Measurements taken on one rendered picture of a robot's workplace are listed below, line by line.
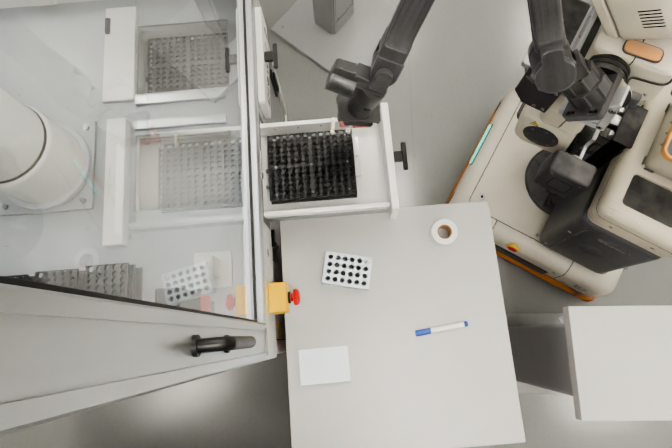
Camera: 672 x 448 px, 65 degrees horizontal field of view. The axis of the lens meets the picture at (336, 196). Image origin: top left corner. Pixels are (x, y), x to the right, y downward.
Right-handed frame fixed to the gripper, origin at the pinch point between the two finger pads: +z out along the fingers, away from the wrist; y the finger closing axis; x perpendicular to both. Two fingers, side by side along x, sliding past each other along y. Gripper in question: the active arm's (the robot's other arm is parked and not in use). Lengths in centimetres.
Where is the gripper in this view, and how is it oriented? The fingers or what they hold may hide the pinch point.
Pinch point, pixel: (347, 123)
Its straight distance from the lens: 131.6
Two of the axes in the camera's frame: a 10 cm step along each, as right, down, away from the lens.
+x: -0.6, -9.6, 2.6
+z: -2.8, 2.7, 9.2
